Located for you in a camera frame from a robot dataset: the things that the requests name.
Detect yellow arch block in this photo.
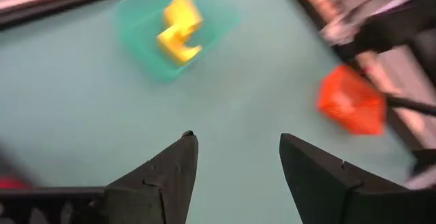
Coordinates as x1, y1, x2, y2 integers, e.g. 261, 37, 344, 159
156, 25, 204, 67

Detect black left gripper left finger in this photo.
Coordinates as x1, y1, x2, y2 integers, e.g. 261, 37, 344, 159
105, 130, 200, 224

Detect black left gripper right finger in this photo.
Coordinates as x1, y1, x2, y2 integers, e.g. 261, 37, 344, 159
279, 132, 415, 224

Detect orange plastic bin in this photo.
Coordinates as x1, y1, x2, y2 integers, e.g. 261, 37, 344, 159
316, 64, 388, 136

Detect red rectangular block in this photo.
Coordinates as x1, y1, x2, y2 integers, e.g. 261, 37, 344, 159
0, 177, 27, 190

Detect teal plastic bin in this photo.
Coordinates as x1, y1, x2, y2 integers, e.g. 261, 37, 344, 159
114, 0, 241, 84

